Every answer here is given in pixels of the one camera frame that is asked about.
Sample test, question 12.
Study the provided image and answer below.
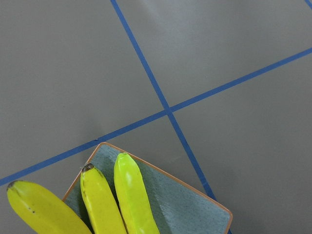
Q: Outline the yellow banana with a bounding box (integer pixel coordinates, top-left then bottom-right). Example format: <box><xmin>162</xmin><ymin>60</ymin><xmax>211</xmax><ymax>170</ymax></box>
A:
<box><xmin>7</xmin><ymin>180</ymin><xmax>91</xmax><ymax>234</ymax></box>
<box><xmin>80</xmin><ymin>163</ymin><xmax>127</xmax><ymax>234</ymax></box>
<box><xmin>114</xmin><ymin>153</ymin><xmax>160</xmax><ymax>234</ymax></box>

